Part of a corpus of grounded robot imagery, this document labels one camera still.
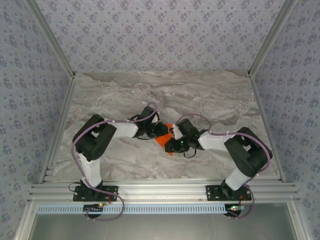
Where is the orange paper sheet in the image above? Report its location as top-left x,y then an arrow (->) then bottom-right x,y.
154,122 -> 175,158

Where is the aluminium mounting beam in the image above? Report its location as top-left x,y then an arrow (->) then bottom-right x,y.
27,182 -> 301,203

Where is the grey metal panel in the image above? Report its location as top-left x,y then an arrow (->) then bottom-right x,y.
18,202 -> 308,240

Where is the small black controller board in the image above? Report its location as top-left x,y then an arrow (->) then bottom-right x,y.
83,203 -> 105,214
224,203 -> 247,216

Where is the thin black right gripper cable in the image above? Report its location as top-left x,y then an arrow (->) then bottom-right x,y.
183,147 -> 197,159

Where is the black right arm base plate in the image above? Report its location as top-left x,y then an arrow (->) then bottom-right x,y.
205,184 -> 252,202

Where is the white slotted cable duct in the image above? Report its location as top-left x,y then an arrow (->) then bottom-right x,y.
37,203 -> 251,215

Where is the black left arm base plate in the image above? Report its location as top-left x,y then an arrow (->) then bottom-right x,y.
72,185 -> 119,202

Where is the aluminium side rail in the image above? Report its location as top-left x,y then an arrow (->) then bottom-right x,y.
248,74 -> 287,183
38,74 -> 77,185

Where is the aluminium frame post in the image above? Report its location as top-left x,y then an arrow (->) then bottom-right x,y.
24,0 -> 77,79
247,0 -> 300,77

